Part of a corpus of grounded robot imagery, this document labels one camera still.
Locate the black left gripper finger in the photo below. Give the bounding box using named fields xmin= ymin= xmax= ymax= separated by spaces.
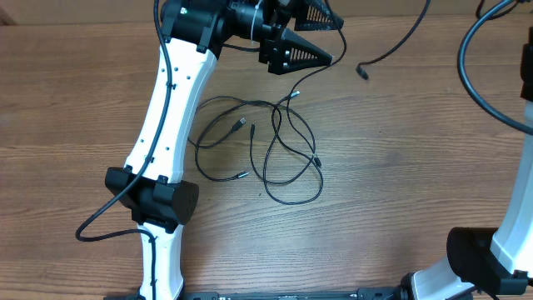
xmin=293 ymin=0 xmax=344 ymax=31
xmin=259 ymin=28 xmax=332 ymax=75

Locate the black separated usb cable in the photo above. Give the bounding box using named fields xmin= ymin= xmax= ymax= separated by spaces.
xmin=356 ymin=0 xmax=432 ymax=81

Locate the black cable bundle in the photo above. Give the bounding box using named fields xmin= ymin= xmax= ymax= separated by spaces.
xmin=187 ymin=24 xmax=349 ymax=206

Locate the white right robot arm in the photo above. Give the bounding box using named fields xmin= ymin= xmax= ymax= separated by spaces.
xmin=401 ymin=134 xmax=532 ymax=300

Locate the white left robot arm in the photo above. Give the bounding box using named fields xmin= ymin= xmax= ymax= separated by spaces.
xmin=105 ymin=1 xmax=343 ymax=299

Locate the brown cardboard wall panel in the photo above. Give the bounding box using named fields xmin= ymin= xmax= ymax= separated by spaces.
xmin=0 ymin=0 xmax=533 ymax=26

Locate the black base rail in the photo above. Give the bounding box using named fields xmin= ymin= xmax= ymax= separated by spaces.
xmin=103 ymin=286 xmax=474 ymax=300

